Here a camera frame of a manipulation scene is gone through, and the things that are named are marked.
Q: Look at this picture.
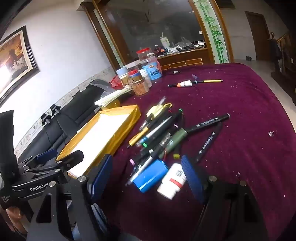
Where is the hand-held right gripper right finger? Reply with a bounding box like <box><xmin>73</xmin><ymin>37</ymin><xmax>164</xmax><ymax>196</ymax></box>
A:
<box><xmin>181</xmin><ymin>155</ymin><xmax>270</xmax><ymax>241</ymax></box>

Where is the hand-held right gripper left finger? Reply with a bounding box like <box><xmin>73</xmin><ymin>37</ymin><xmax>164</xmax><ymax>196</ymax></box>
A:
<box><xmin>26</xmin><ymin>153</ymin><xmax>114</xmax><ymax>241</ymax></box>

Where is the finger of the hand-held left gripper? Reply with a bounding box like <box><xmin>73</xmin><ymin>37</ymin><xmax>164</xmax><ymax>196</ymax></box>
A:
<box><xmin>24</xmin><ymin>150</ymin><xmax>84</xmax><ymax>183</ymax></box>
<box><xmin>17</xmin><ymin>149</ymin><xmax>58</xmax><ymax>167</ymax></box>

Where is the white pill bottle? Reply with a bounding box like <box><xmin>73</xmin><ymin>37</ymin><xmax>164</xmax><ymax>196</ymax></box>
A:
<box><xmin>157</xmin><ymin>163</ymin><xmax>187</xmax><ymax>200</ymax></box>

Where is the gold cardboard box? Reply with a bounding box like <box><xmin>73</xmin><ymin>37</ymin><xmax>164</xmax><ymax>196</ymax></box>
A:
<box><xmin>55</xmin><ymin>105</ymin><xmax>141</xmax><ymax>179</ymax></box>

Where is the blue battery pack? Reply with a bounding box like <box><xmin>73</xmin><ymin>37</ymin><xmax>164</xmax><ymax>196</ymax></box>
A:
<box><xmin>131</xmin><ymin>159</ymin><xmax>169</xmax><ymax>194</ymax></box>

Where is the yellow black ballpoint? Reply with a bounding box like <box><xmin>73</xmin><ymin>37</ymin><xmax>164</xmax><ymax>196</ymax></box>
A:
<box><xmin>127</xmin><ymin>118</ymin><xmax>154</xmax><ymax>149</ymax></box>

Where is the pile of pens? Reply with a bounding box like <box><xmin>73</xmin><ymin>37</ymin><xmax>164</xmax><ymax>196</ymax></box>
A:
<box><xmin>125</xmin><ymin>96</ymin><xmax>232</xmax><ymax>187</ymax></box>

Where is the green-capped black marker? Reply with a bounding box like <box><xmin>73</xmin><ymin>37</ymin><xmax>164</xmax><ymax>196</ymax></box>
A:
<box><xmin>141</xmin><ymin>108</ymin><xmax>184</xmax><ymax>149</ymax></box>

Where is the black clamp knob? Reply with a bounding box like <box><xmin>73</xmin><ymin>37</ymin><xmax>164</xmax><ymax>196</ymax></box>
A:
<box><xmin>41</xmin><ymin>113</ymin><xmax>52</xmax><ymax>126</ymax></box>
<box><xmin>50</xmin><ymin>103</ymin><xmax>62</xmax><ymax>116</ymax></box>

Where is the black leather sofa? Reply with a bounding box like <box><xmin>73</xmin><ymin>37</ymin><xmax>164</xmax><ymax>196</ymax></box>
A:
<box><xmin>14</xmin><ymin>80</ymin><xmax>116</xmax><ymax>167</ymax></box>

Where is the maroon velvet tablecloth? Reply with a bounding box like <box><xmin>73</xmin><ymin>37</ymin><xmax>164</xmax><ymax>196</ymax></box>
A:
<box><xmin>91</xmin><ymin>62</ymin><xmax>296</xmax><ymax>241</ymax></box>

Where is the gold cardboard lid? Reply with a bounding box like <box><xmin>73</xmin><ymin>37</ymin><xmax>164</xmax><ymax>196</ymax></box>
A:
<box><xmin>105</xmin><ymin>98</ymin><xmax>121</xmax><ymax>108</ymax></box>

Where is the stack of papers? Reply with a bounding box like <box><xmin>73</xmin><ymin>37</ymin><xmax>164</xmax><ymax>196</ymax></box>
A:
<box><xmin>94</xmin><ymin>86</ymin><xmax>132</xmax><ymax>108</ymax></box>

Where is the yellow earbud case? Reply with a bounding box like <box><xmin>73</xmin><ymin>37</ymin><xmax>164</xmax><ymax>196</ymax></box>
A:
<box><xmin>146</xmin><ymin>103</ymin><xmax>173</xmax><ymax>119</ymax></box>

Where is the brown label jar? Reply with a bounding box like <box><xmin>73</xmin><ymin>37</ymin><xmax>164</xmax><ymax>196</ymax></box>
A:
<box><xmin>116</xmin><ymin>67</ymin><xmax>130</xmax><ymax>88</ymax></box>

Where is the white orange fishing float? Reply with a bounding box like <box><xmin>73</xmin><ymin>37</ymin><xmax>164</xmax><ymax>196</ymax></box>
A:
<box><xmin>168</xmin><ymin>79</ymin><xmax>223</xmax><ymax>88</ymax></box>

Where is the orange label clear jar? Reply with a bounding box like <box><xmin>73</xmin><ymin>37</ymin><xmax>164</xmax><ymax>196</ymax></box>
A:
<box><xmin>129</xmin><ymin>76</ymin><xmax>151</xmax><ymax>96</ymax></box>

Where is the red blue lid jar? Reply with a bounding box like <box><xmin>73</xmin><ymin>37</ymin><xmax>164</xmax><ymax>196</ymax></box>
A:
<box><xmin>128</xmin><ymin>66</ymin><xmax>141</xmax><ymax>80</ymax></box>

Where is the small white bottle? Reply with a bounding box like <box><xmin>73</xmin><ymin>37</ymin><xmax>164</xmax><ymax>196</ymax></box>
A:
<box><xmin>140</xmin><ymin>70</ymin><xmax>153</xmax><ymax>88</ymax></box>

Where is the blue label plastic jar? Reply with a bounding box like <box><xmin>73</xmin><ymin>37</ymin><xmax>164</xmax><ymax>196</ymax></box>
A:
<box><xmin>141</xmin><ymin>54</ymin><xmax>163</xmax><ymax>81</ymax></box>

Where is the wooden sideboard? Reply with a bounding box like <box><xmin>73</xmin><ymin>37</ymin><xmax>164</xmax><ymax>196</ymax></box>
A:
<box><xmin>157</xmin><ymin>47</ymin><xmax>210</xmax><ymax>70</ymax></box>

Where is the tall red-lid clear jar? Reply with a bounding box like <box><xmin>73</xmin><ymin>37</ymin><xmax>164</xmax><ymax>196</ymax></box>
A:
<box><xmin>136</xmin><ymin>48</ymin><xmax>151</xmax><ymax>63</ymax></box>

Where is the white drinking cup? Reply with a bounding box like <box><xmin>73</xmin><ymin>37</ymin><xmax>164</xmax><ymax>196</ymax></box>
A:
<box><xmin>161</xmin><ymin>32</ymin><xmax>170</xmax><ymax>48</ymax></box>

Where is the bamboo painted panel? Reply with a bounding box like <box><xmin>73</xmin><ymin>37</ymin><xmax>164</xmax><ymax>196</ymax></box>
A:
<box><xmin>193</xmin><ymin>0</ymin><xmax>228</xmax><ymax>64</ymax></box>

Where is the wooden framed glass partition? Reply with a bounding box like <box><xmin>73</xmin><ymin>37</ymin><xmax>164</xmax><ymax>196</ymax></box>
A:
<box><xmin>80</xmin><ymin>0</ymin><xmax>234</xmax><ymax>70</ymax></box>

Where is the wooden staircase railing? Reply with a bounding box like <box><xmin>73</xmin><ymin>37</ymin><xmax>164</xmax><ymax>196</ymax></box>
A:
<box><xmin>269</xmin><ymin>30</ymin><xmax>296</xmax><ymax>105</ymax></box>

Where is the dark hanging jacket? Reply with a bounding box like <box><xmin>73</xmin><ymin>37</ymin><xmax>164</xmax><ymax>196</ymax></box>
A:
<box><xmin>269</xmin><ymin>32</ymin><xmax>282</xmax><ymax>67</ymax></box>

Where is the brown wooden door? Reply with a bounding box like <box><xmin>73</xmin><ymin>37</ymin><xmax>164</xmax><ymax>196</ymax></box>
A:
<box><xmin>245</xmin><ymin>11</ymin><xmax>271</xmax><ymax>61</ymax></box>

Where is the framed wall picture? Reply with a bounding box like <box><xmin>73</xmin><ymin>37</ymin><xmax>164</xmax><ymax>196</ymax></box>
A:
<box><xmin>0</xmin><ymin>25</ymin><xmax>40</xmax><ymax>107</ymax></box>

